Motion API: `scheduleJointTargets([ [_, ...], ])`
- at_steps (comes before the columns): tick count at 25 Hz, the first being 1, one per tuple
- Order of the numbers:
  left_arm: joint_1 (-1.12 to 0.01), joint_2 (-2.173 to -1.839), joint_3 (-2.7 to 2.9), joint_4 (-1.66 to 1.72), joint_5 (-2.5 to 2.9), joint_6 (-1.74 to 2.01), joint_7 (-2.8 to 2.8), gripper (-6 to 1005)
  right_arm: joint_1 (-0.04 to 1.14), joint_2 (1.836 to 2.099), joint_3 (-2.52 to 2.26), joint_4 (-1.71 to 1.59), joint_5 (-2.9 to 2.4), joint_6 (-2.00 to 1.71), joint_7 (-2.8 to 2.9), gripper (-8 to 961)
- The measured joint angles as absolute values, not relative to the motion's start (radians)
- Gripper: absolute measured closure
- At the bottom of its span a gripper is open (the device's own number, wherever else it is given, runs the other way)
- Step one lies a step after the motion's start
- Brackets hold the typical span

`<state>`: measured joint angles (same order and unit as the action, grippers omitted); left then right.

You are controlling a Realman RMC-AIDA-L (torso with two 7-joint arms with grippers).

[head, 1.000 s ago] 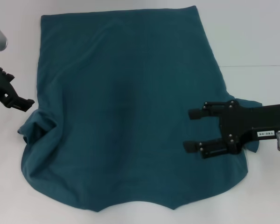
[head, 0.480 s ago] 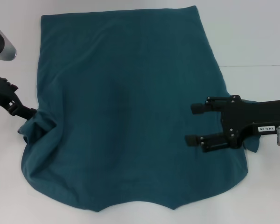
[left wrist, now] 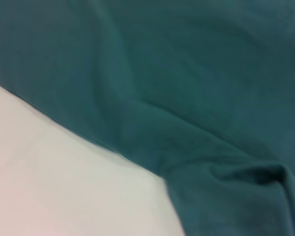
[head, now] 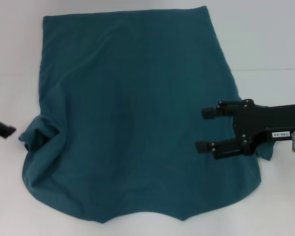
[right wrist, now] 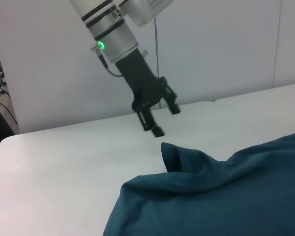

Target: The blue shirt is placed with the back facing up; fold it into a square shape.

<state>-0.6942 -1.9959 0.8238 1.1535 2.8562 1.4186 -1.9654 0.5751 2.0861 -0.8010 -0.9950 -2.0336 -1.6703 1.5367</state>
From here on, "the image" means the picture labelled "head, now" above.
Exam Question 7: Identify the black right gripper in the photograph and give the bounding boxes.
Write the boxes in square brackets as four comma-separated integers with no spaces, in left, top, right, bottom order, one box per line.
[195,98,295,161]

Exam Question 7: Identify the teal blue shirt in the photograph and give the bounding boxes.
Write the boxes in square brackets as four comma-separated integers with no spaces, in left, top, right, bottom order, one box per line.
[18,6,276,220]

